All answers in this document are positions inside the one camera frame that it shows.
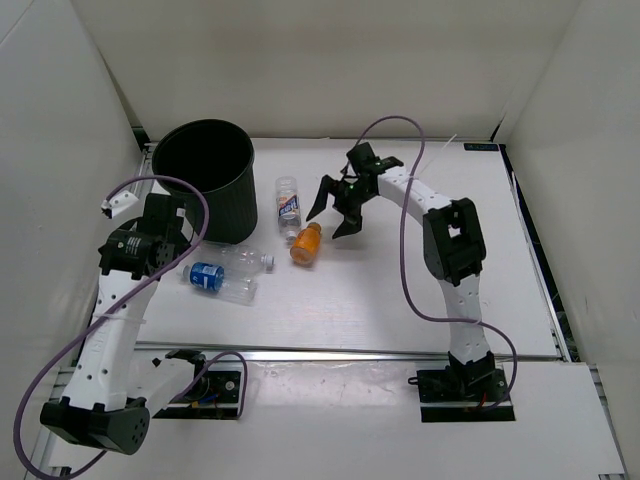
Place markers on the white label clear bottle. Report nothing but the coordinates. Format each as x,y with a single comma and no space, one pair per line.
288,208

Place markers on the blue label clear bottle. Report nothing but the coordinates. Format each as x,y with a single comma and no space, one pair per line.
219,282

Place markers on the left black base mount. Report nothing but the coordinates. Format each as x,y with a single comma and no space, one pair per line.
220,392

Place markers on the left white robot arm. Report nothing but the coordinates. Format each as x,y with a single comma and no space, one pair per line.
110,399

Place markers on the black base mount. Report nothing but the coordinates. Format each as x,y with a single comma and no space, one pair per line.
220,392
443,400

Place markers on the clear unlabelled plastic bottle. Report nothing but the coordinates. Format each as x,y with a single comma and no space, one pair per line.
239,258

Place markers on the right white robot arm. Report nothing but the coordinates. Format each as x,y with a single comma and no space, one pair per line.
453,250

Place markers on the orange plastic bottle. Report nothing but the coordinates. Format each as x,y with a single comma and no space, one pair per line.
306,245

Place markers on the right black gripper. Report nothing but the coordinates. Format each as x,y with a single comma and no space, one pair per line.
352,218

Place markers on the black plastic bin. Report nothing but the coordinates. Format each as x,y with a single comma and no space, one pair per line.
216,157

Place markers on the aluminium frame rail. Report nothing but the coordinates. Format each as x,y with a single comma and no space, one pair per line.
273,354

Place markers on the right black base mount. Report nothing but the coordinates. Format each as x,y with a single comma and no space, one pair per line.
443,400

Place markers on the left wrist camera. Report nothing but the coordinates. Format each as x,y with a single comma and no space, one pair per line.
118,204

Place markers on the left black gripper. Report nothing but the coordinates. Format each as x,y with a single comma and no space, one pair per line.
182,241

